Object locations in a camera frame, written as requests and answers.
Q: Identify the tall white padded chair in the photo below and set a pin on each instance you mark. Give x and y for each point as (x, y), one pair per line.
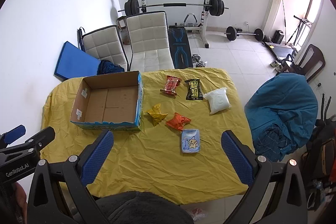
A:
(148, 37)

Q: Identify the black exercise machine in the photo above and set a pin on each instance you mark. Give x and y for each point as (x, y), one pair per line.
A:
(326, 119)

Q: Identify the chrome dumbbell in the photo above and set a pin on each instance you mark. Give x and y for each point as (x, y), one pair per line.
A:
(202, 64)
(197, 58)

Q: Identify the white plastic bag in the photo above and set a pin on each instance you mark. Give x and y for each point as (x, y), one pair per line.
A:
(217, 102)

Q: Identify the light blue tissue packet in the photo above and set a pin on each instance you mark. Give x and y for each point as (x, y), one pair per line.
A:
(191, 141)

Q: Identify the yellow tablecloth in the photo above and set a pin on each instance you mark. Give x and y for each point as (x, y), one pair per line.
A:
(147, 161)

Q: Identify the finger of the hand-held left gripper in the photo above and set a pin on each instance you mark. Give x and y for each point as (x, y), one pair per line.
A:
(39, 141)
(14, 132)

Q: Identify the black weight bench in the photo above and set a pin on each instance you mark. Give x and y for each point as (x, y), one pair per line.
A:
(179, 48)

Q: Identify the black speaker box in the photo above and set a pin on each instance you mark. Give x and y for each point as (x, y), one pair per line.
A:
(278, 36)

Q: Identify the barbell with black plates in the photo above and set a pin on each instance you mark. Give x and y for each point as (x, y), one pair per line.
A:
(173, 5)

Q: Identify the red snack packet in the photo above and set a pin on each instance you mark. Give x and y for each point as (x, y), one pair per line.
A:
(170, 85)

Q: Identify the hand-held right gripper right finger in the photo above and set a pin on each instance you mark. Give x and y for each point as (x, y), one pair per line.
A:
(236, 158)

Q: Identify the small barbell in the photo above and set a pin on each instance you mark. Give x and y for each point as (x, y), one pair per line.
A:
(244, 34)

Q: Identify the orange snack packet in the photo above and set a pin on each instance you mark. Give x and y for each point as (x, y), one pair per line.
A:
(177, 121)

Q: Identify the black treadmill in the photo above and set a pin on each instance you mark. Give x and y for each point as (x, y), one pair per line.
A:
(279, 50)

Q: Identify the blue foam mat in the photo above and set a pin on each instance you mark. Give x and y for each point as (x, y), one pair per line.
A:
(73, 61)

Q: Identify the black folding stand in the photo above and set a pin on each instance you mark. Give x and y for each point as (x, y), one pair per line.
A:
(302, 22)

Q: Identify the yellow snack packet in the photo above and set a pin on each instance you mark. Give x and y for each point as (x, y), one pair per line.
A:
(156, 115)

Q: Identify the low white padded chair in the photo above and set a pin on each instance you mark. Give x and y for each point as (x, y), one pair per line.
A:
(103, 43)

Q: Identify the pair of shoes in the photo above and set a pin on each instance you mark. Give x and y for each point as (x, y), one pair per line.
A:
(276, 64)

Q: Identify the black wipes packet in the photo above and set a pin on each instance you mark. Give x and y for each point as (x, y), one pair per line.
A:
(193, 90)

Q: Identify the cardboard box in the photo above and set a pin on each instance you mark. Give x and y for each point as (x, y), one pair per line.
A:
(110, 106)

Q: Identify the dark fleece clothing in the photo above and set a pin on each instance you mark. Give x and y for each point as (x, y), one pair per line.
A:
(141, 208)

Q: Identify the white barbell rack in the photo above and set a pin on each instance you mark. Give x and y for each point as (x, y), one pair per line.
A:
(206, 29)

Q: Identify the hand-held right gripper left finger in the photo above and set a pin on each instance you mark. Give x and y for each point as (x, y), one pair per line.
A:
(99, 158)

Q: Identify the clear plastic bag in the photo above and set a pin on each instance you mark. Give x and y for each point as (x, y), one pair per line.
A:
(197, 214)

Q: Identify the dark blue knitted cloth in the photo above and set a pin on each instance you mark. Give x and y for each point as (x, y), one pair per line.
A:
(107, 67)

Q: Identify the dark wooden chair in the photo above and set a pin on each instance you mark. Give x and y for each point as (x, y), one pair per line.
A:
(315, 56)

